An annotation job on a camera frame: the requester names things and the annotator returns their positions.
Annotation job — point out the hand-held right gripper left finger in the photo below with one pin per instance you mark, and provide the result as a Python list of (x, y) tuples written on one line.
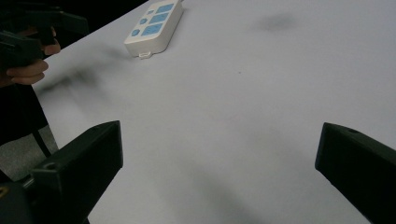
[(84, 165)]

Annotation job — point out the white remote with blue buttons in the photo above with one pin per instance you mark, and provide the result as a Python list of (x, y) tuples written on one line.
[(154, 28)]

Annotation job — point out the black table leg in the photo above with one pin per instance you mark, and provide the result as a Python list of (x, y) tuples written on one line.
[(42, 143)]

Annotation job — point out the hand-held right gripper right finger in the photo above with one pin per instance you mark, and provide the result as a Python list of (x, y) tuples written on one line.
[(361, 161)]

